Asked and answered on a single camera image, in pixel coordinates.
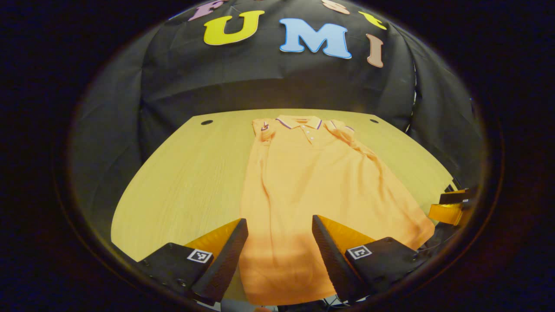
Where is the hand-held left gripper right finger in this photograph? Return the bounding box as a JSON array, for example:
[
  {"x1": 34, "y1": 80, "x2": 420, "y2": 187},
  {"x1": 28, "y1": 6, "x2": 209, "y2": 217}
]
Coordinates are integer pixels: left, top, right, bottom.
[{"x1": 312, "y1": 214, "x2": 428, "y2": 304}]

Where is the orange polo T-shirt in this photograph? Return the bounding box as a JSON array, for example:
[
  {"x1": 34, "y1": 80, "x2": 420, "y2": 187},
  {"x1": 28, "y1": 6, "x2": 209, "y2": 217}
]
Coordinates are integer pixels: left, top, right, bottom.
[{"x1": 238, "y1": 115, "x2": 435, "y2": 306}]

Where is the black backdrop cloth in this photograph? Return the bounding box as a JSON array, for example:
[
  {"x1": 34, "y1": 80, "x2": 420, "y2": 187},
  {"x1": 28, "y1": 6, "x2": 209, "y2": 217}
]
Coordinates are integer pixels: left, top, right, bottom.
[{"x1": 69, "y1": 0, "x2": 485, "y2": 247}]

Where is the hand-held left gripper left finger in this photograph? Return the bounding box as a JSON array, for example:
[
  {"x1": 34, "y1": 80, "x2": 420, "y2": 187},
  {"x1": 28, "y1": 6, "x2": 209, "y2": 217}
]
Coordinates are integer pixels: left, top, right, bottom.
[{"x1": 138, "y1": 218, "x2": 249, "y2": 306}]

